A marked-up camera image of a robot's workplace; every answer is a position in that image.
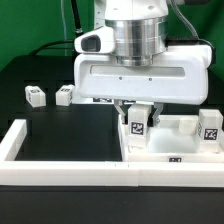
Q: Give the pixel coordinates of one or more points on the white square table top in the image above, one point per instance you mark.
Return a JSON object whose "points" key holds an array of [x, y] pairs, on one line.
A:
{"points": [[174, 139]]}

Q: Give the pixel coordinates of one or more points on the white U-shaped fence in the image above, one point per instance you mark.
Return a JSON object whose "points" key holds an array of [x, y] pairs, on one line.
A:
{"points": [[58, 173]]}

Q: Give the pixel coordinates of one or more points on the white marker base plate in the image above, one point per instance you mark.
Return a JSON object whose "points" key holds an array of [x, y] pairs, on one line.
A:
{"points": [[78, 99]]}

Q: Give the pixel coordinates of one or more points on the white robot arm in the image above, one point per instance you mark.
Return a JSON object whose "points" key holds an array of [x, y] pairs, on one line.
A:
{"points": [[131, 58]]}

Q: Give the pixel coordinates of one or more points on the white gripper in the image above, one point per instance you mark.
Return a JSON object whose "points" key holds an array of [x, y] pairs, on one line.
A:
{"points": [[179, 75]]}

